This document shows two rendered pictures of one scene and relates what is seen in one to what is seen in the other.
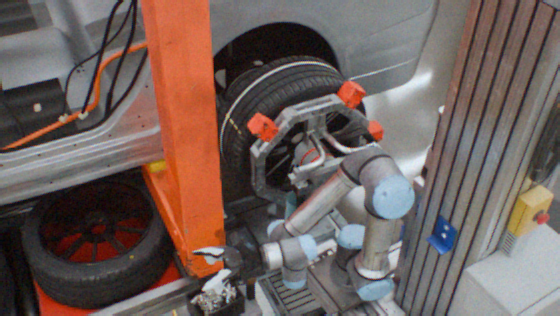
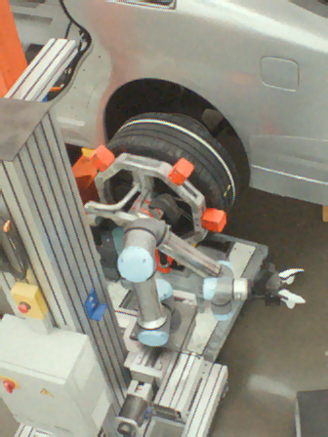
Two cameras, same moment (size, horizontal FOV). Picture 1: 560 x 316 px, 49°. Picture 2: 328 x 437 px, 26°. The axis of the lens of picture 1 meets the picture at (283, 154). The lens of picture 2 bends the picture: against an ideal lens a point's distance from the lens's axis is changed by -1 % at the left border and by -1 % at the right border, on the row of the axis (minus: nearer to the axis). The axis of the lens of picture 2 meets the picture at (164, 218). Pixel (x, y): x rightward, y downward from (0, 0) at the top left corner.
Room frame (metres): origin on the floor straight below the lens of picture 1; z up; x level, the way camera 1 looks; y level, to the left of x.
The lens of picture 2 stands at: (0.86, -2.22, 3.23)
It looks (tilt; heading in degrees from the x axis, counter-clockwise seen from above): 46 degrees down; 61
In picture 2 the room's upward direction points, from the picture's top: 11 degrees counter-clockwise
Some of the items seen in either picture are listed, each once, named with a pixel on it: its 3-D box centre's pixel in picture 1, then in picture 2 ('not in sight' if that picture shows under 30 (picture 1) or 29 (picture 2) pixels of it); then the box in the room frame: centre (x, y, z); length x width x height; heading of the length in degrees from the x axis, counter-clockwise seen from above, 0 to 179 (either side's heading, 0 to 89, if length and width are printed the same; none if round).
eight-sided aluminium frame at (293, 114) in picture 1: (310, 153); (150, 204); (1.95, -0.12, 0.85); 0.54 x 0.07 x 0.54; 118
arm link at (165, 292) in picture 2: not in sight; (157, 298); (1.61, -0.67, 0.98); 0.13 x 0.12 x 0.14; 48
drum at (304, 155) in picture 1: (318, 164); (143, 215); (1.89, -0.15, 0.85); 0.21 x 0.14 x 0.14; 28
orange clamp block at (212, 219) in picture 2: (370, 132); (213, 219); (2.11, -0.39, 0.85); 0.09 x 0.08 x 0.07; 118
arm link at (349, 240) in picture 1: (354, 246); not in sight; (1.34, -0.25, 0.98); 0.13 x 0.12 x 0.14; 19
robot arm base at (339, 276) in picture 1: (350, 265); not in sight; (1.35, -0.25, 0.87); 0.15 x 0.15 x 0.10
